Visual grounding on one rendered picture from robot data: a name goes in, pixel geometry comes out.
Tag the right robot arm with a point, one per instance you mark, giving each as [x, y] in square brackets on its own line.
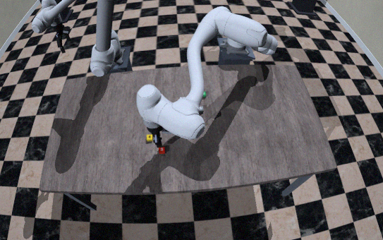
[107, 43]

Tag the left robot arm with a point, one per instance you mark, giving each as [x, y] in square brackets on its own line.
[182, 118]

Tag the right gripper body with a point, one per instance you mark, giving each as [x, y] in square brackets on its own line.
[58, 28]

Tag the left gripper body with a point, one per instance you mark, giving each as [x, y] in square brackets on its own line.
[154, 130]

